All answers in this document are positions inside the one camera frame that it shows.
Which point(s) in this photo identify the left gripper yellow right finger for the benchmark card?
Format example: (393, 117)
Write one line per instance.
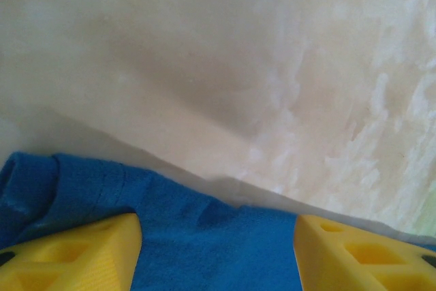
(368, 263)

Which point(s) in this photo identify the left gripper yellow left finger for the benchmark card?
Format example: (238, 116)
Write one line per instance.
(61, 260)

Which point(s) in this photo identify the blue t-shirt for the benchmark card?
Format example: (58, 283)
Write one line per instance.
(211, 253)

